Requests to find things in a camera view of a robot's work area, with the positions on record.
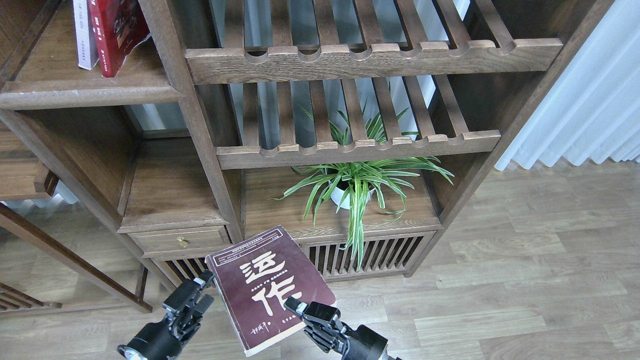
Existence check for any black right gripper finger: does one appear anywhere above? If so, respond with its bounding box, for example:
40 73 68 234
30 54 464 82
284 296 308 317

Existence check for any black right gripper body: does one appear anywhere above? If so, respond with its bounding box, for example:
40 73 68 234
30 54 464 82
302 301 390 360

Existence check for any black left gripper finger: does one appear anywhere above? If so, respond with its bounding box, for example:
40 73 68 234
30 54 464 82
195 294 214 318
162 269 215 313

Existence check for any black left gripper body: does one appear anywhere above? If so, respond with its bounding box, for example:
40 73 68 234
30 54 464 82
161 309 202 346

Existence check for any dark maroon book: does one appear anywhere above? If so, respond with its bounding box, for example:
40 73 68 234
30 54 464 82
205 225 336 357

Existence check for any white paperback book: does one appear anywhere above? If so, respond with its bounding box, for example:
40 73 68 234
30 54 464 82
71 0 99 71

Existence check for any red paperback book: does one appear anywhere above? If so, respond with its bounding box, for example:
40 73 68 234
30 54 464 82
89 0 150 78

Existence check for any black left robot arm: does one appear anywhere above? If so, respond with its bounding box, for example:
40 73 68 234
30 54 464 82
117 269 215 360

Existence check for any brass drawer knob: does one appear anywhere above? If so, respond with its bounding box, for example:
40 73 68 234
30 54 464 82
176 236 189 249

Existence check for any white plant pot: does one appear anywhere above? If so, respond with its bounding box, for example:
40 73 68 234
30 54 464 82
327 173 376 212

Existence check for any green spider plant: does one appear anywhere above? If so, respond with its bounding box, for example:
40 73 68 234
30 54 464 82
270 97 455 271

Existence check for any dark wooden bookshelf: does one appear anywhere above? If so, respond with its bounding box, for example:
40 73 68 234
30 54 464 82
1 0 613 288

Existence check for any white pleated curtain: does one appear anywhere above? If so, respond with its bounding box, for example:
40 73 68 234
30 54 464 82
494 0 640 171

